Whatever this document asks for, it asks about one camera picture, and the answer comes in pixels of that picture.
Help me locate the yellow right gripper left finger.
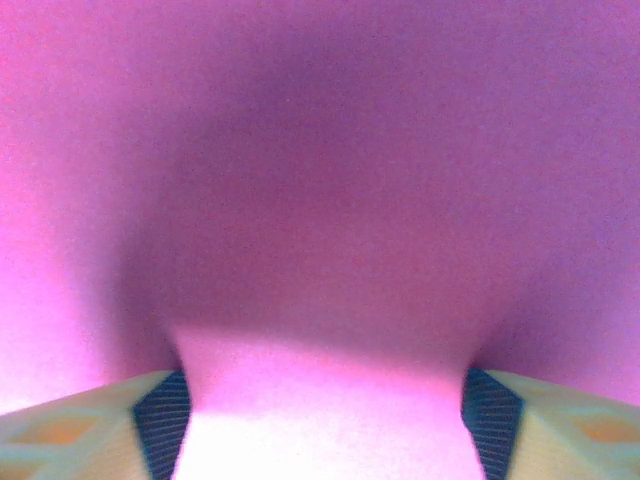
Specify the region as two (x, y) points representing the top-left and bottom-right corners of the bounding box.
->
(0, 368), (195, 480)

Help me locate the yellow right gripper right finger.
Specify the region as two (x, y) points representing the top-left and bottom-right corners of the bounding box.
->
(459, 366), (640, 480)

